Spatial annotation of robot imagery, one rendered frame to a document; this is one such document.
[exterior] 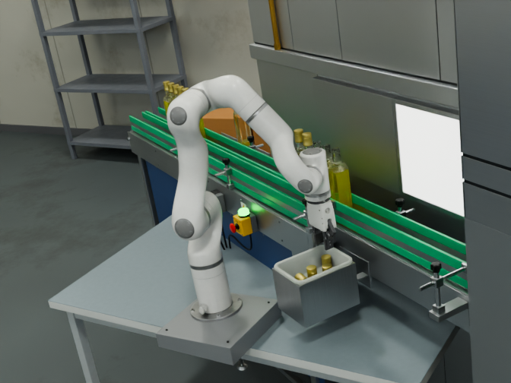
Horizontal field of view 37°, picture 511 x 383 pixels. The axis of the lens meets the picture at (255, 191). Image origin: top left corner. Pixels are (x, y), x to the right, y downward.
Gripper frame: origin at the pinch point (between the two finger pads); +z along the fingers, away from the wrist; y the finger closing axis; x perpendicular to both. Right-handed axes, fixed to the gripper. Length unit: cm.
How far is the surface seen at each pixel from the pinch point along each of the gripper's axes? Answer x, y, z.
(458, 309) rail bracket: -8, -53, 5
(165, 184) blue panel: -6, 156, 25
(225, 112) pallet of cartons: -106, 283, 37
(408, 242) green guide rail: -13.6, -26.8, -4.0
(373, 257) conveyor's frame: -11.9, -10.1, 7.2
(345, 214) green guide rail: -14.2, 6.8, -2.4
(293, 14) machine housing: -33, 55, -63
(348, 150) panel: -30.2, 24.1, -17.1
